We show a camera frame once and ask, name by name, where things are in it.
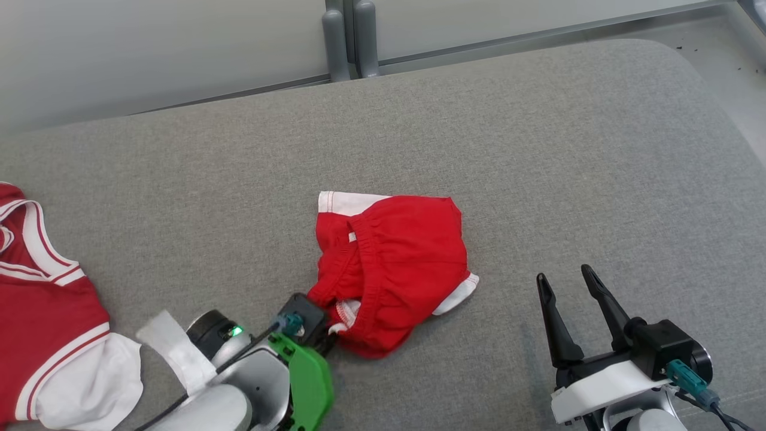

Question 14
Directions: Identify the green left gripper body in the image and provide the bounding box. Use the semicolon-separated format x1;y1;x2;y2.
268;332;335;431

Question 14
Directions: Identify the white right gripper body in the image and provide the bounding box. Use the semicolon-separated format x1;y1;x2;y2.
551;350;680;431

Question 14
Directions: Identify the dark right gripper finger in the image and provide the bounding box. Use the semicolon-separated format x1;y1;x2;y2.
537;273;585;368
580;264;635;354

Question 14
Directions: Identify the red shorts white hem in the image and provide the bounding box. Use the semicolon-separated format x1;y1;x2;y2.
306;191;480;360

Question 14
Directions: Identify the red and white shirt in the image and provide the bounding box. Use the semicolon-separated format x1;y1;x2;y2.
0;182;144;431

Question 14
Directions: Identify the white tape strip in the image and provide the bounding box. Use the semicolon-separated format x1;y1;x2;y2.
136;310;217;396

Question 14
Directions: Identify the grey fabric sofa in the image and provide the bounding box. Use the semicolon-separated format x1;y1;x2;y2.
0;39;766;431

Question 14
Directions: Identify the black right camera cable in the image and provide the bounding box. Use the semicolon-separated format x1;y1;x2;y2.
666;359;756;431

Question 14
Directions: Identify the grey metal rail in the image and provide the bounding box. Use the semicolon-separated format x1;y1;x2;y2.
129;0;743;116

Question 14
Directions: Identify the grey round post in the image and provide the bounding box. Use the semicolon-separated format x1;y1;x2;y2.
322;8;351;83
353;0;381;78

